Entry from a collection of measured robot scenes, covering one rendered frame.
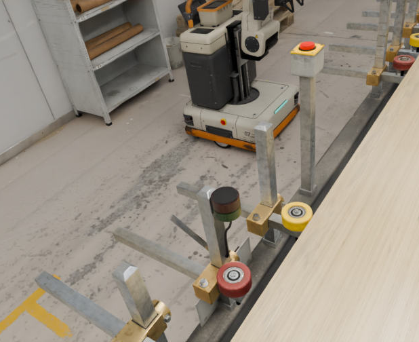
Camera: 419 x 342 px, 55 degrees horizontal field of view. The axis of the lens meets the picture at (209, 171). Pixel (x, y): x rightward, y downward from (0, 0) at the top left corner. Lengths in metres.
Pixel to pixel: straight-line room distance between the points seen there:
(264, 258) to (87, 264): 1.36
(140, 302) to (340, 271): 0.45
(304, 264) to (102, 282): 1.49
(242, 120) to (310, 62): 1.61
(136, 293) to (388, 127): 0.98
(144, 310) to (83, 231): 1.83
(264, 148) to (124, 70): 3.30
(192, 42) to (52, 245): 1.52
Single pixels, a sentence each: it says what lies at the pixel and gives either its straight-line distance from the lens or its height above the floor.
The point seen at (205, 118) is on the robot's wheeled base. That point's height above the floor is 0.24.
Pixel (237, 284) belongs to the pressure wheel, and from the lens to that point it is 0.95.
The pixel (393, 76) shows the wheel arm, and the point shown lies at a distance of 1.92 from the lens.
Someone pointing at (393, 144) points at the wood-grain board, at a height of 0.90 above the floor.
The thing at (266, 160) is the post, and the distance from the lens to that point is 1.06.
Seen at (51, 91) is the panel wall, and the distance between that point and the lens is 3.76.
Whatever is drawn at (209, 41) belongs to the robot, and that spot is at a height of 0.78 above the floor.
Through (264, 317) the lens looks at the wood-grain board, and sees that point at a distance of 0.90.
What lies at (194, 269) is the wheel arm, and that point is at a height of 0.86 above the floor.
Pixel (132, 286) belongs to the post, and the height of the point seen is 1.09.
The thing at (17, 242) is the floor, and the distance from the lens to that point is 2.79.
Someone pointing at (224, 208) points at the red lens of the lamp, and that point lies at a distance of 0.83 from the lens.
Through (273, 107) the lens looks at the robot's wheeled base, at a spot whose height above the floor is 0.27.
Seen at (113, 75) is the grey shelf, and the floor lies 0.16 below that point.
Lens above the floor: 1.66
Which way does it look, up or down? 37 degrees down
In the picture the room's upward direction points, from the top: 11 degrees counter-clockwise
